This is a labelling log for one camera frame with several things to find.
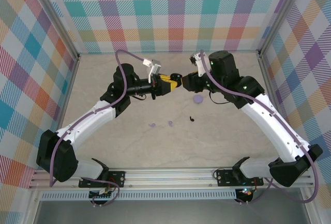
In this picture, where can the black earbud charging case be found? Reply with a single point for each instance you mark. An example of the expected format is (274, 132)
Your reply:
(176, 75)

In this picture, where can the purple earbud charging case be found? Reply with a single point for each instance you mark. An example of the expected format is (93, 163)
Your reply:
(198, 99)

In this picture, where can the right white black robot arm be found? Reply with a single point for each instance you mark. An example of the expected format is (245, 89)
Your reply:
(269, 128)

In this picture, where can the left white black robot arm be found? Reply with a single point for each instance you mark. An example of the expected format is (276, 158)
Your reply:
(90, 124)

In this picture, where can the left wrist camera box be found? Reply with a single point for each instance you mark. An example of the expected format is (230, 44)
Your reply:
(156, 68)

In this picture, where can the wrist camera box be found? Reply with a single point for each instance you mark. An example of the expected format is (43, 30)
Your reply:
(199, 65)
(156, 68)

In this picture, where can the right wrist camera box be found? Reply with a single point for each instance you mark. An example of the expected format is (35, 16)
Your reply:
(199, 65)

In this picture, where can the aluminium side rail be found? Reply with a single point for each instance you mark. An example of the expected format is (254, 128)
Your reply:
(69, 89)
(269, 79)

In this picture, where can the aluminium frame post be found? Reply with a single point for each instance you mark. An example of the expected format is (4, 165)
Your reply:
(51, 17)
(282, 14)

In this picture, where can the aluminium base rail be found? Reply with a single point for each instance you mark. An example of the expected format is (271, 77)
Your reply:
(168, 178)

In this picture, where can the aluminium frame leg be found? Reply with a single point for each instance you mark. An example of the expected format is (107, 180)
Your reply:
(310, 211)
(32, 208)

